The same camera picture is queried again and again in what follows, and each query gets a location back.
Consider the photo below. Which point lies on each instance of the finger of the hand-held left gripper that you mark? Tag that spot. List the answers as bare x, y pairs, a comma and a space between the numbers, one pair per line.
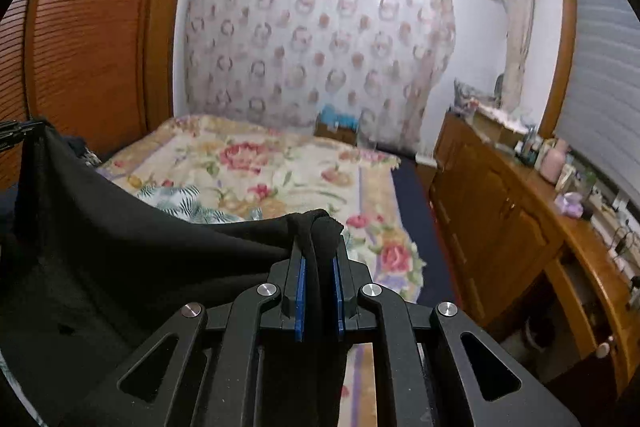
17, 132

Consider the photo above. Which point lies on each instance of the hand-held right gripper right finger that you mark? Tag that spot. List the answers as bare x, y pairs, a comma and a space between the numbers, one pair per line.
339, 302

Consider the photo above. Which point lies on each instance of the purple tissue box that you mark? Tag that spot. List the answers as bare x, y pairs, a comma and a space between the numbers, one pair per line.
570, 206

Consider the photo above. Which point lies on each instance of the cardboard box with blue cloth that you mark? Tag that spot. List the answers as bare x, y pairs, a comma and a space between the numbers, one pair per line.
335, 129

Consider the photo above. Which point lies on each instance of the pink thermos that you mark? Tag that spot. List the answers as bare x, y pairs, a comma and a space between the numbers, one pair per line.
554, 164

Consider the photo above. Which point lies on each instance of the wooden louvered wardrobe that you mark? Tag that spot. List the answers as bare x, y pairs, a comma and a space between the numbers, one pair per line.
90, 32

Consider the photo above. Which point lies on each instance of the beige window curtain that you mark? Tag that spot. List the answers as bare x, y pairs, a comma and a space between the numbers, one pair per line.
517, 32

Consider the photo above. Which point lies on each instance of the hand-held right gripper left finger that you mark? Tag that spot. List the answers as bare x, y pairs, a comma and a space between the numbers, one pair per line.
299, 302

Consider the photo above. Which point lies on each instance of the floral pillow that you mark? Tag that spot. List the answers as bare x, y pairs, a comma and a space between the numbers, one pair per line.
464, 94

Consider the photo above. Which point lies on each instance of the floral blanket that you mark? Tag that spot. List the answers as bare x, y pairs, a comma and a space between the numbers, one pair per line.
240, 167

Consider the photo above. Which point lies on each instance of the circle patterned curtain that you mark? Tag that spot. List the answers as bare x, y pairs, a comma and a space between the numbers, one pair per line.
300, 57

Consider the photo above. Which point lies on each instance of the wooden cabinet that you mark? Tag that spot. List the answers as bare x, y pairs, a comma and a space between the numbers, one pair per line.
490, 217

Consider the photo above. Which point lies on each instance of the navy bedsheet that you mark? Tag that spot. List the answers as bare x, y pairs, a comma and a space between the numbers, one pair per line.
415, 207

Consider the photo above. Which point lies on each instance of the black printed t-shirt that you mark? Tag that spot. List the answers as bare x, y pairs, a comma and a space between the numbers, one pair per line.
125, 247

